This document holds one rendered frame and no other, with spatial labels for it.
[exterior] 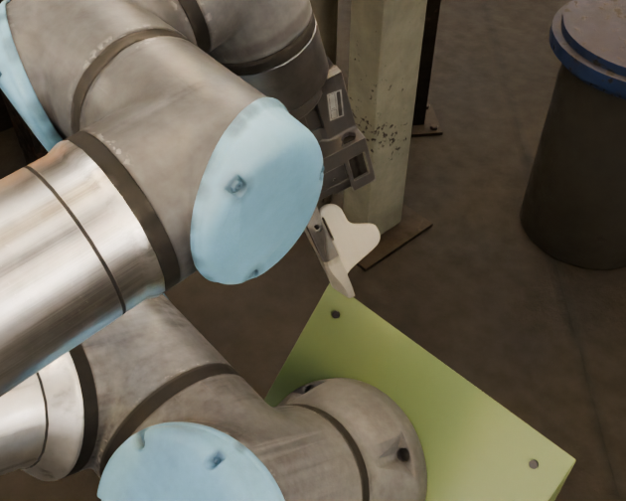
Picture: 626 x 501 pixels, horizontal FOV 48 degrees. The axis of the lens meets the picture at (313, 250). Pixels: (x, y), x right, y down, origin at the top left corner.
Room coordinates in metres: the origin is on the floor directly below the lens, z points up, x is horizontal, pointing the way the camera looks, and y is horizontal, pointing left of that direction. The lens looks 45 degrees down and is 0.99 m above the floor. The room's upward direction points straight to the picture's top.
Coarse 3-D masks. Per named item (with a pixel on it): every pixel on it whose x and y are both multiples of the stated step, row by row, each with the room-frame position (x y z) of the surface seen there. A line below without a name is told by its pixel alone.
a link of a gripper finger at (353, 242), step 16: (320, 208) 0.47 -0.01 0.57; (336, 208) 0.47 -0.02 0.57; (336, 224) 0.46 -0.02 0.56; (352, 224) 0.46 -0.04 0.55; (368, 224) 0.46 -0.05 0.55; (336, 240) 0.45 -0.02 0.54; (352, 240) 0.45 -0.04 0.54; (368, 240) 0.46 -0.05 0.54; (352, 256) 0.44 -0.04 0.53; (336, 272) 0.43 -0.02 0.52; (336, 288) 0.43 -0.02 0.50; (352, 288) 0.43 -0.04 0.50
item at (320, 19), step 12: (312, 0) 1.07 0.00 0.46; (324, 0) 1.08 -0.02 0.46; (336, 0) 1.11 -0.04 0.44; (324, 12) 1.08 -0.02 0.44; (336, 12) 1.11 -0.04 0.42; (324, 24) 1.08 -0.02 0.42; (336, 24) 1.12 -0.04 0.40; (324, 36) 1.08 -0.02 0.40; (336, 36) 1.12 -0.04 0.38; (324, 48) 1.08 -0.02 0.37; (336, 48) 1.12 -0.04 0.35; (336, 60) 1.13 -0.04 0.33; (324, 204) 1.09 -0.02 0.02
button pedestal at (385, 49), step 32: (352, 0) 1.03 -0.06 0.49; (384, 0) 0.98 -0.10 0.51; (416, 0) 1.03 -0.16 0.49; (352, 32) 1.03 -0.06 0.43; (384, 32) 0.98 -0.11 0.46; (416, 32) 1.03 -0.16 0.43; (352, 64) 1.02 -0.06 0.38; (384, 64) 0.99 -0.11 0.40; (416, 64) 1.04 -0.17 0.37; (352, 96) 1.02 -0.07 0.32; (384, 96) 0.99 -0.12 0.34; (384, 128) 0.99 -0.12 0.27; (384, 160) 1.00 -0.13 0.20; (352, 192) 1.01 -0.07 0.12; (384, 192) 1.00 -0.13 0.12; (384, 224) 1.01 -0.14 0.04; (416, 224) 1.04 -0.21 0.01; (384, 256) 0.95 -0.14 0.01
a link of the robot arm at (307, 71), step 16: (304, 48) 0.46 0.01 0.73; (320, 48) 0.48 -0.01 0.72; (288, 64) 0.45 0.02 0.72; (304, 64) 0.46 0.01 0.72; (320, 64) 0.47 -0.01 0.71; (256, 80) 0.44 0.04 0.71; (272, 80) 0.44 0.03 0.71; (288, 80) 0.45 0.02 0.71; (304, 80) 0.45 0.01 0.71; (320, 80) 0.47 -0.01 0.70; (272, 96) 0.44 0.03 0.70; (288, 96) 0.45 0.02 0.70; (304, 96) 0.45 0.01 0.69
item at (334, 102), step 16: (336, 80) 0.49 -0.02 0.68; (320, 96) 0.48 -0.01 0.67; (336, 96) 0.49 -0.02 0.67; (304, 112) 0.46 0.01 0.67; (320, 112) 0.49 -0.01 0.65; (336, 112) 0.49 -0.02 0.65; (352, 112) 0.50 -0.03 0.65; (320, 128) 0.49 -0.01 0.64; (336, 128) 0.49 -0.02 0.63; (352, 128) 0.50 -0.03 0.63; (320, 144) 0.49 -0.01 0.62; (336, 144) 0.48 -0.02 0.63; (352, 144) 0.48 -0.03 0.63; (336, 160) 0.47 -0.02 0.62; (352, 160) 0.49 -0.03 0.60; (368, 160) 0.49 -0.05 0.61; (336, 176) 0.49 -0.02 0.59; (352, 176) 0.48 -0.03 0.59; (368, 176) 0.49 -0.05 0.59; (336, 192) 0.48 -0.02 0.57
